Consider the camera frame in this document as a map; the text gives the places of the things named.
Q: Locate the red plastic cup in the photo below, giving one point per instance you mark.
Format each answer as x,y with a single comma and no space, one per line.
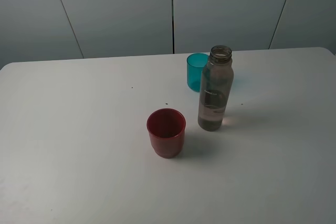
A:
166,128

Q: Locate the translucent grey plastic bottle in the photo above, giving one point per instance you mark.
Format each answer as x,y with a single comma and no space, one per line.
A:
216,82

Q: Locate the teal translucent plastic cup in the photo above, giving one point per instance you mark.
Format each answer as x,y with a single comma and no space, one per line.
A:
195,64

